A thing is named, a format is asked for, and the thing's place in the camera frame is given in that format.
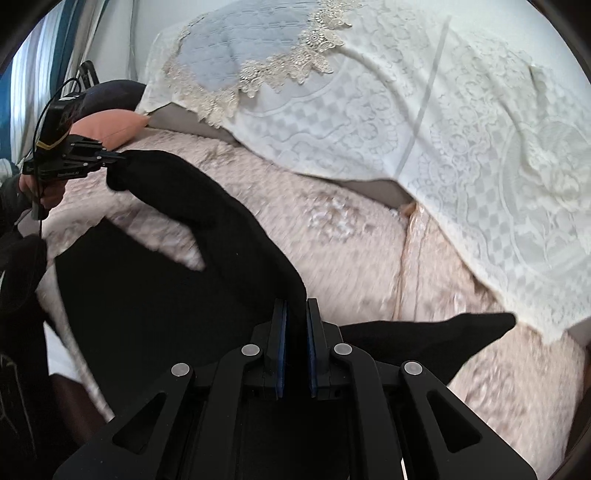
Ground black metal frame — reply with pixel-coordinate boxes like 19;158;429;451
75;60;101;90

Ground person's left hand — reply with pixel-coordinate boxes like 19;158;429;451
19;174;66;210

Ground dark navy cushion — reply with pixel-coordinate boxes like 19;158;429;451
76;80;147;121

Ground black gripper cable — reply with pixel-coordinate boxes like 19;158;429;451
33;77;83;238

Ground pink quilted sofa cover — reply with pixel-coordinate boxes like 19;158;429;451
34;126;583;476

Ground person's dark clothing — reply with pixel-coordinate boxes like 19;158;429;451
0;233;63;467

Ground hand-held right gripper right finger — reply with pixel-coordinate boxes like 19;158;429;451
306;298;537;480

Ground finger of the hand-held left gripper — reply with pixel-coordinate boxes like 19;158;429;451
69;137;127;161
69;157;110;174

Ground white lace cover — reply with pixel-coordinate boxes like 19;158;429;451
136;0;591;346

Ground brown sofa base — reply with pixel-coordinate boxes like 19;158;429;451
47;373;116;455

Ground grey-blue quilted cover lace trim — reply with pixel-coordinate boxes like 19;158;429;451
161;0;357;128

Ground blue white striped curtain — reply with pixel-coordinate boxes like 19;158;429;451
0;0;90;167

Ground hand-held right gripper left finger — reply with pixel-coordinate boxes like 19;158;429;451
53;299;288;480

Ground black pants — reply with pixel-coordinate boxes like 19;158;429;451
44;150;517;428

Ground salmon cushion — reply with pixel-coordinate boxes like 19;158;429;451
69;112;151;151

